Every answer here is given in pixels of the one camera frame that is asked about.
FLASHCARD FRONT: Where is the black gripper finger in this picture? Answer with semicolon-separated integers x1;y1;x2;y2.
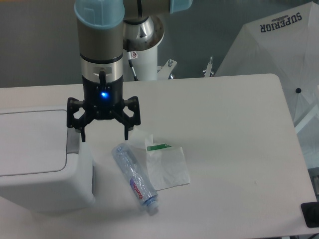
66;97;95;143
111;96;141;140

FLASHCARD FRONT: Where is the black device at edge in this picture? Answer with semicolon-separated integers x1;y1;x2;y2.
301;202;319;228

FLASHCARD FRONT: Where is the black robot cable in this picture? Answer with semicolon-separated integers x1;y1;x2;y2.
124;37;139;82

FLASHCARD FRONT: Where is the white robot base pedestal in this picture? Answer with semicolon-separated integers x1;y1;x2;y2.
123;16;177;82

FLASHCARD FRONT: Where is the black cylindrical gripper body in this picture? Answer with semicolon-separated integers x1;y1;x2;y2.
82;77;124;120

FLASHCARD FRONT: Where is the white crumpled tissue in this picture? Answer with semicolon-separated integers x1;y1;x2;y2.
127;128;154;149

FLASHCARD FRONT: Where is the white superior umbrella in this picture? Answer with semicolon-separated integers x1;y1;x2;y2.
216;2;319;169

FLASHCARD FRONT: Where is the white plastic trash can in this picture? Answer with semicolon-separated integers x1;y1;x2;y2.
0;106;95;212

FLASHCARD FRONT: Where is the clear crushed plastic bottle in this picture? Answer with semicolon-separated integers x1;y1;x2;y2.
112;143;159;215

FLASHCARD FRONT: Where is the clear green zip bag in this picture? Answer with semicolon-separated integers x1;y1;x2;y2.
146;143;190;191

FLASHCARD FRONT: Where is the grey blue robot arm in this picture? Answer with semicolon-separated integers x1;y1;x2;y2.
66;0;192;136

